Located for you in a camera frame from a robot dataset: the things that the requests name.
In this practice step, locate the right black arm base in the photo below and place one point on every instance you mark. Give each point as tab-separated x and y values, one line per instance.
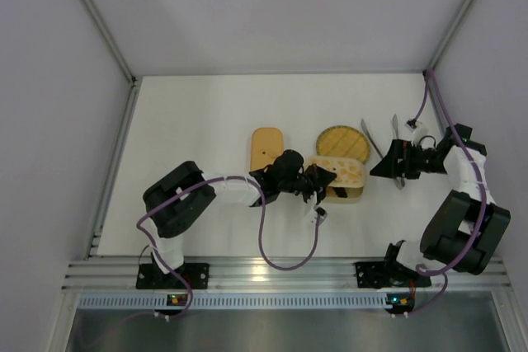
382	274

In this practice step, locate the left aluminium frame post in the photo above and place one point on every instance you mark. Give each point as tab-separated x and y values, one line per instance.
104	32

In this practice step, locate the aluminium front rail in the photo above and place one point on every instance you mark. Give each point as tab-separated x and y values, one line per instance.
253	274

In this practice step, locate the metal food tongs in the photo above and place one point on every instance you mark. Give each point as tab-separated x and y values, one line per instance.
398	181

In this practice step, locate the slotted grey cable duct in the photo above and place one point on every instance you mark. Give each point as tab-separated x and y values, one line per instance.
240	301

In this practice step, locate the aluminium frame post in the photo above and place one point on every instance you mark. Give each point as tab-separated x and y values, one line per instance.
104	32
454	26

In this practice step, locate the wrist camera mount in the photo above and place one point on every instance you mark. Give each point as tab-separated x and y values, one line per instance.
316	215
417	129

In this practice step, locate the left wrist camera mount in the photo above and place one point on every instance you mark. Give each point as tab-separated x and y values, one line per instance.
316	215

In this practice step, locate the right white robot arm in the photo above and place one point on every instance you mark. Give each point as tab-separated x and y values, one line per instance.
468	218

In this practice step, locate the round woven bamboo tray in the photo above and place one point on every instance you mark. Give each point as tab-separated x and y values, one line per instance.
343	141

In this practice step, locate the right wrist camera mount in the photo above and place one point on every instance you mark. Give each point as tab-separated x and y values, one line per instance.
417	129

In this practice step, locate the black sea cucumber food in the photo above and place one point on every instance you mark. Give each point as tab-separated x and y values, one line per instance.
340	192

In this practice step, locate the right aluminium frame post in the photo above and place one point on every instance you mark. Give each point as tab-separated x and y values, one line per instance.
454	26

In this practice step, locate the orange lunch box lid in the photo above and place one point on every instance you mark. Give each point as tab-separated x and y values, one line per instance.
267	145

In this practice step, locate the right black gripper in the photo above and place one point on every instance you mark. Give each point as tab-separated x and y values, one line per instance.
403	160

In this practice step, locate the patterned beige lunch box lid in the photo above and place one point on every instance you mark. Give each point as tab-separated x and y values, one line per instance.
350	172

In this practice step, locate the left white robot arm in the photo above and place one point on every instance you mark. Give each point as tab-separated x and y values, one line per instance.
174	203

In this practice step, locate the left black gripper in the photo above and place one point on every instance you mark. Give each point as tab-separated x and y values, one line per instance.
309	181

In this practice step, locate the orange lunch box container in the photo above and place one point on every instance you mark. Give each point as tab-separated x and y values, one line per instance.
254	166

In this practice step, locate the beige lunch box container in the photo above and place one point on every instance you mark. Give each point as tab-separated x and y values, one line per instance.
353	195

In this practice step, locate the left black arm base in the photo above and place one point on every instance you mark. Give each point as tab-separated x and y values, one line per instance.
151	277

